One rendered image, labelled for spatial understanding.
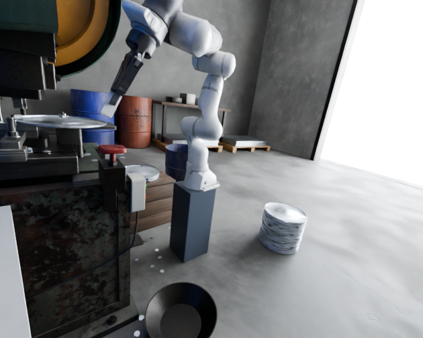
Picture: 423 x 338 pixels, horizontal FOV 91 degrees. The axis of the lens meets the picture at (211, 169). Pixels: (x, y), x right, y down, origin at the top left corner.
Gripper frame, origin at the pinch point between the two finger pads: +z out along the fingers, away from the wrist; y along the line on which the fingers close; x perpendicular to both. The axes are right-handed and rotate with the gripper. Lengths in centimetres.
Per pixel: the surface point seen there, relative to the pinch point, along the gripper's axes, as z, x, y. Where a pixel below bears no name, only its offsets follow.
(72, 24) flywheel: -28, 17, 69
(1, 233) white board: 44.2, 8.5, 5.2
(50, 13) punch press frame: -13.8, 19.5, 13.4
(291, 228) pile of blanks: 15, -124, -3
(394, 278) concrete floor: 13, -176, -52
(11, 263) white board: 52, 4, 3
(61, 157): 20.9, 3.4, 11.0
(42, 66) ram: -1.2, 17.0, 25.8
